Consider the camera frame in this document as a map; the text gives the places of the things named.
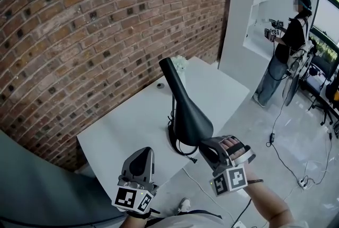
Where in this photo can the black office chair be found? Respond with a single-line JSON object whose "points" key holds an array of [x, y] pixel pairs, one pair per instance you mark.
{"points": [[331, 86]]}

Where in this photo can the person's right hand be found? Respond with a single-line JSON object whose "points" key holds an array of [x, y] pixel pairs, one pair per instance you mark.
{"points": [[230, 143]]}

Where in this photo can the white shelf cabinet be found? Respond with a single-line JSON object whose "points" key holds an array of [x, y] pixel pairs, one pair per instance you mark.
{"points": [[238, 10]]}

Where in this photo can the small grey hollow cylinder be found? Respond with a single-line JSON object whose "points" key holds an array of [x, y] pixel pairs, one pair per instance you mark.
{"points": [[160, 86]]}

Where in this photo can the black folding chair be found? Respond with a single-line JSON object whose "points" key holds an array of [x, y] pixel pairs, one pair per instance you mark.
{"points": [[324, 68]]}

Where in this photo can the white desk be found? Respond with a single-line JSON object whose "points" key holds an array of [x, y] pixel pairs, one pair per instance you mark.
{"points": [[119, 137]]}

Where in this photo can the narrow white roller blind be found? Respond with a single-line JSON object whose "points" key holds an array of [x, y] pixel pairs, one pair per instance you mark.
{"points": [[328, 18]]}

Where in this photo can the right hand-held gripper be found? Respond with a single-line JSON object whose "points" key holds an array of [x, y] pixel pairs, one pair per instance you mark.
{"points": [[229, 180]]}

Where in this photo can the black desk lamp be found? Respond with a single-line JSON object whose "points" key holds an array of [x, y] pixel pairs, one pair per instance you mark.
{"points": [[185, 116]]}

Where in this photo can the black tripod with camera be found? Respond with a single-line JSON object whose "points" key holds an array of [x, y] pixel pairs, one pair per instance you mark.
{"points": [[313, 47]]}

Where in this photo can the person's right forearm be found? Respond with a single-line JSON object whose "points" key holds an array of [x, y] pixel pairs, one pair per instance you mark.
{"points": [[267, 203]]}

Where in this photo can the person's right white shoe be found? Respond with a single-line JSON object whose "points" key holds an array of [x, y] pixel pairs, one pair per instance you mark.
{"points": [[184, 204]]}

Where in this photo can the person's left forearm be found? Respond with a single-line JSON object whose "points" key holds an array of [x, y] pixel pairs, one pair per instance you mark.
{"points": [[135, 223]]}

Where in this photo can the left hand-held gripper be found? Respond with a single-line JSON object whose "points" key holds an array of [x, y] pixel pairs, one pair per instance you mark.
{"points": [[127, 198]]}

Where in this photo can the orange cushion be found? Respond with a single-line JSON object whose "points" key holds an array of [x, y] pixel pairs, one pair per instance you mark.
{"points": [[336, 95]]}

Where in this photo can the black power adapter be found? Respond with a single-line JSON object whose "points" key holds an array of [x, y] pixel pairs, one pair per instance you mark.
{"points": [[272, 137]]}

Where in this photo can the white vase with flowers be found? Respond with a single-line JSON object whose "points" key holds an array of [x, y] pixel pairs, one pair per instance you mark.
{"points": [[181, 63]]}

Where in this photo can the grey refrigerator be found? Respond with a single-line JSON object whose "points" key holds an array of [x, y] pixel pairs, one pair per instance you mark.
{"points": [[39, 182]]}

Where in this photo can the black framed window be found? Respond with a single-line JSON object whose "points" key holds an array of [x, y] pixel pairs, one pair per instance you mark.
{"points": [[315, 10]]}

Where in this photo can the person's white shirt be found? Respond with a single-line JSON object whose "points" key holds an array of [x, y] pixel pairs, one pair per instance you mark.
{"points": [[190, 223]]}

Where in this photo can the white power strip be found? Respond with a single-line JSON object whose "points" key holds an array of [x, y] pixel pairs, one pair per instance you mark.
{"points": [[304, 182]]}

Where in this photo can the black floor equipment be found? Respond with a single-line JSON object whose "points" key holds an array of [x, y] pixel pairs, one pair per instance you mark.
{"points": [[336, 129]]}

